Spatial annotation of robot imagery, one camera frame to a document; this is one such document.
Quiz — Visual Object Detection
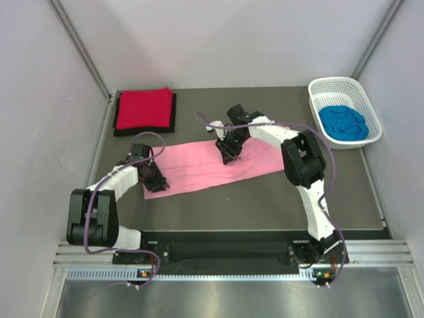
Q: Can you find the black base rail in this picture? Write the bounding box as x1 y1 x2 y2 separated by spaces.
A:
112 231 348 275

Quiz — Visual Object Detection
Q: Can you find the pink t shirt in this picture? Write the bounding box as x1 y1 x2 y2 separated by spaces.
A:
144 138 284 199

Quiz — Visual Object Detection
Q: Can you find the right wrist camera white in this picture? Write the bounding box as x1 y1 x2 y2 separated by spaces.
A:
206 121 226 140

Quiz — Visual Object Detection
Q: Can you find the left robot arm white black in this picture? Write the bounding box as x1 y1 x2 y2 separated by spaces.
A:
66 144 169 263

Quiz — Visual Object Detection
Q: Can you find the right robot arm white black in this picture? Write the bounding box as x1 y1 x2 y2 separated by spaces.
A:
207 105 347 263

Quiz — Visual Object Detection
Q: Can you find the folded red t shirt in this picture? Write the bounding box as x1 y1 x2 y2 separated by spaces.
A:
117 87 173 129

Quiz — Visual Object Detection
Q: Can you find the blue t shirt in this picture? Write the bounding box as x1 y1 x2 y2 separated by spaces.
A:
319 105 369 142

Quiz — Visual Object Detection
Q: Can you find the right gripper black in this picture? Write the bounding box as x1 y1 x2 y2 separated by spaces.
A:
215 131 249 166

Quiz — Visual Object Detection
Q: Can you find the white plastic basket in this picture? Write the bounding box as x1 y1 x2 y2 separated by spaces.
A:
308 77 382 150

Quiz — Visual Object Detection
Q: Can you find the folded black t shirt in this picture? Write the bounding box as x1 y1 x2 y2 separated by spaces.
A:
113 93 177 137

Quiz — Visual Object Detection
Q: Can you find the grey slotted cable duct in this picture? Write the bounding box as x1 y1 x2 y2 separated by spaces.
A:
66 268 331 282

